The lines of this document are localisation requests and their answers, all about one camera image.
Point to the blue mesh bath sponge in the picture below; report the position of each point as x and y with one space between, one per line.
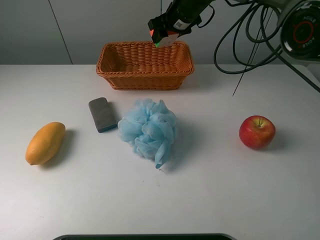
150 129

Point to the grey board eraser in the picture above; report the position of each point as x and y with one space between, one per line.
102 114

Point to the orange wicker basket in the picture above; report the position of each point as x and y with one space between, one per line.
140 65

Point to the yellow mango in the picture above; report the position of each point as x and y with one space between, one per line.
45 143

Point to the red apple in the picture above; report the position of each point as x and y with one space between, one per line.
257 132

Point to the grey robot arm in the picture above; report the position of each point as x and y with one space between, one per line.
298 23

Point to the multicolour puzzle cube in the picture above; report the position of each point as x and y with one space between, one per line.
163 38

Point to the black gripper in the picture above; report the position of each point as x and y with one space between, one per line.
180 17

